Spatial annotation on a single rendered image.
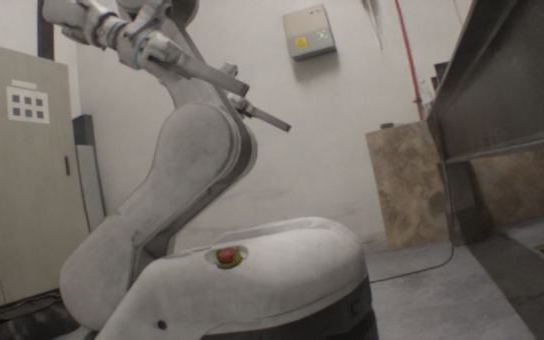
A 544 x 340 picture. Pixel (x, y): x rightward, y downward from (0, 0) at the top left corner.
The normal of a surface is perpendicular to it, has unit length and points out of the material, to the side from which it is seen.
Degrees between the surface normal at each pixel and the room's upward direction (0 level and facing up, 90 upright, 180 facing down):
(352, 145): 90
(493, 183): 90
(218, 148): 93
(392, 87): 90
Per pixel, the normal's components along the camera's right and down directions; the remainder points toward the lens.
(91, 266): -0.14, -0.01
